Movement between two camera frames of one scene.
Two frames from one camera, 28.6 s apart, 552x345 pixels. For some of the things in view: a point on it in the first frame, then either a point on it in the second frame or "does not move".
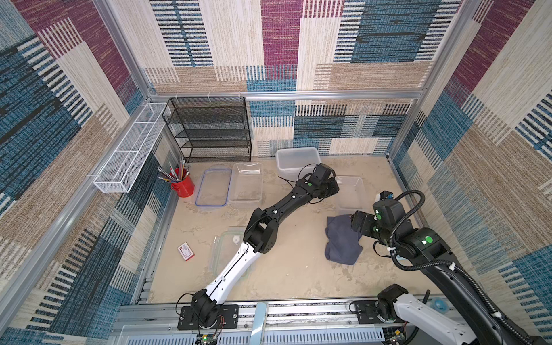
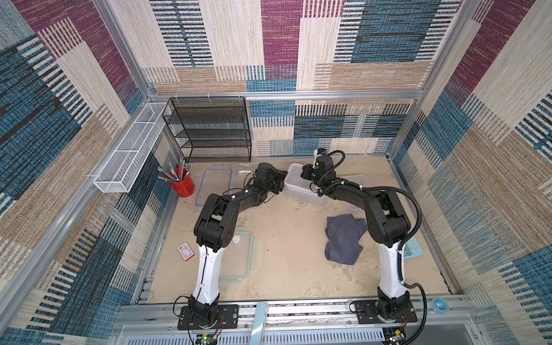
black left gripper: x=334 y=183 → x=280 y=175
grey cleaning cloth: x=343 y=244 does not move
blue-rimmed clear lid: x=214 y=188 does not move
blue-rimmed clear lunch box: x=246 y=182 does not move
